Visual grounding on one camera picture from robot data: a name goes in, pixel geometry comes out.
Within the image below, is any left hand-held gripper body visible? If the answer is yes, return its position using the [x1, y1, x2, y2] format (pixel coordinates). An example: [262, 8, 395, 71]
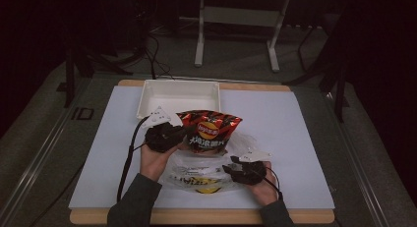
[140, 105, 189, 153]

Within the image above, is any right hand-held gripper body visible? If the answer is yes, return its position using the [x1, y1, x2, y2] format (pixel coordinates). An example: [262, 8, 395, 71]
[229, 149, 273, 186]

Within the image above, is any clear plastic bag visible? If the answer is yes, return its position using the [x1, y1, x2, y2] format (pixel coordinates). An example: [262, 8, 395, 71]
[158, 131, 261, 196]

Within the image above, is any red chip bag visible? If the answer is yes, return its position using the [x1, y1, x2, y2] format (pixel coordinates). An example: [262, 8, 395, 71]
[176, 109, 244, 156]

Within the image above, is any white plastic bin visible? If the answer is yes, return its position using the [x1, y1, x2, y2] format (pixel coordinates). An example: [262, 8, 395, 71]
[136, 79, 222, 121]

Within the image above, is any person's right hand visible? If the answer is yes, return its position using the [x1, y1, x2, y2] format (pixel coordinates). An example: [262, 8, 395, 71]
[246, 160, 280, 207]

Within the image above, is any person's left hand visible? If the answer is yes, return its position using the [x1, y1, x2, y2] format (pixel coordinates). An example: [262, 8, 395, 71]
[140, 142, 182, 183]

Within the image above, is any white and yellow packet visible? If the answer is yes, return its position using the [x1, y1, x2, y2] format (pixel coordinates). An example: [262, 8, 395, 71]
[169, 164, 231, 196]

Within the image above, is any white table mat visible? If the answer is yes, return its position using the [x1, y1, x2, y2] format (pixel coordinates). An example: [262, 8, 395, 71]
[68, 85, 335, 210]

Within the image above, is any black stand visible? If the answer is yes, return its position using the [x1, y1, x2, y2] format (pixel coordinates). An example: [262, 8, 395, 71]
[56, 44, 94, 109]
[318, 61, 350, 124]

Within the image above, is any white metal stand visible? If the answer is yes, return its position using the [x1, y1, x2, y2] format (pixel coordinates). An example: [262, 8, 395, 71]
[178, 0, 291, 74]

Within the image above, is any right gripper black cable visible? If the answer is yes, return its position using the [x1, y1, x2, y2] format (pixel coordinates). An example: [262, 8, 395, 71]
[265, 166, 284, 202]

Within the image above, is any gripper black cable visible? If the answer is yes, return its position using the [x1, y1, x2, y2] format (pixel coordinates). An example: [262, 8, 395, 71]
[116, 116, 149, 203]
[265, 166, 284, 202]

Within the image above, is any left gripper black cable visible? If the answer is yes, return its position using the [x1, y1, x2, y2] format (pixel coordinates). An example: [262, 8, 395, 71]
[116, 116, 149, 203]

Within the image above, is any bundle of black cables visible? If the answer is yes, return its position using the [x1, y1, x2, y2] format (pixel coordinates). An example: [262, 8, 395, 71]
[88, 31, 176, 82]

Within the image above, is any metal floor rail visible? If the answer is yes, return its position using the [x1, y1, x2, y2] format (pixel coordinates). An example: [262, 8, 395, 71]
[0, 85, 87, 225]
[324, 90, 392, 227]

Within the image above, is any thin black floor cable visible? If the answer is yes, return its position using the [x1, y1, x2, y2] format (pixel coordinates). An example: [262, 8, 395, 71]
[29, 164, 87, 227]

